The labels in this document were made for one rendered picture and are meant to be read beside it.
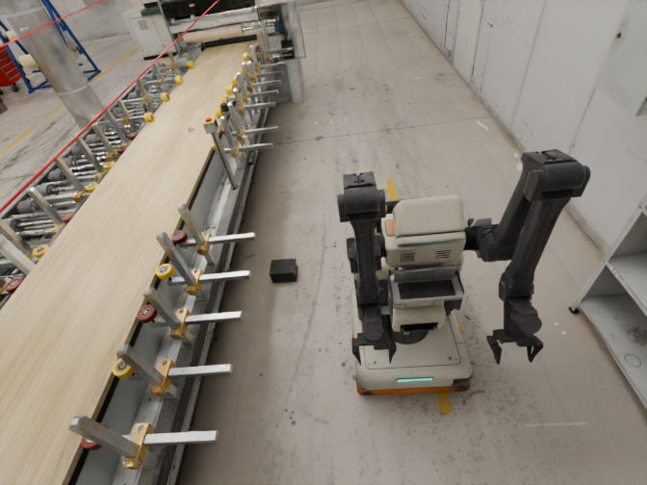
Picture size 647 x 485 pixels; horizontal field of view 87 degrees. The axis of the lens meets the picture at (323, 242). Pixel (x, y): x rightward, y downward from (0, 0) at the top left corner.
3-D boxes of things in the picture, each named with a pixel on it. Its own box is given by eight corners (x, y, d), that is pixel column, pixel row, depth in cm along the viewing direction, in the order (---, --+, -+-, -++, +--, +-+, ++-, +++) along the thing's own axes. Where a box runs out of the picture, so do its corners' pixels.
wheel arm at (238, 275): (251, 274, 177) (248, 269, 174) (250, 280, 175) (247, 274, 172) (171, 282, 181) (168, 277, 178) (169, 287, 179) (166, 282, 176)
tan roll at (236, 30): (282, 27, 455) (280, 16, 446) (281, 30, 446) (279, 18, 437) (180, 43, 468) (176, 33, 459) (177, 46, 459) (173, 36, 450)
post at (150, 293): (199, 344, 170) (152, 285, 136) (197, 350, 167) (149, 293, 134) (193, 344, 170) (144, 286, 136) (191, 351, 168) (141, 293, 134)
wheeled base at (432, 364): (350, 302, 246) (348, 281, 228) (441, 295, 240) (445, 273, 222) (357, 398, 199) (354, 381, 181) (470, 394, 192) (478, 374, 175)
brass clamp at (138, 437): (156, 426, 128) (149, 422, 124) (142, 469, 118) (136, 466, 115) (141, 427, 128) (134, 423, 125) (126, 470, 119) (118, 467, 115)
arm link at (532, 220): (581, 159, 75) (529, 165, 76) (596, 173, 71) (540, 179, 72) (527, 283, 104) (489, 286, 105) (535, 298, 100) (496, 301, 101)
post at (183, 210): (219, 265, 203) (185, 202, 170) (217, 269, 201) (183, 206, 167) (213, 266, 204) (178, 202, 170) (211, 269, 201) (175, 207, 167)
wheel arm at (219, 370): (233, 368, 141) (230, 363, 138) (232, 375, 139) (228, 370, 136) (135, 374, 145) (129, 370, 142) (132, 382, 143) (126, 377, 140)
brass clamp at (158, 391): (177, 364, 146) (172, 359, 143) (168, 396, 137) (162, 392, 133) (164, 365, 147) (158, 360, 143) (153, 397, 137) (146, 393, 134)
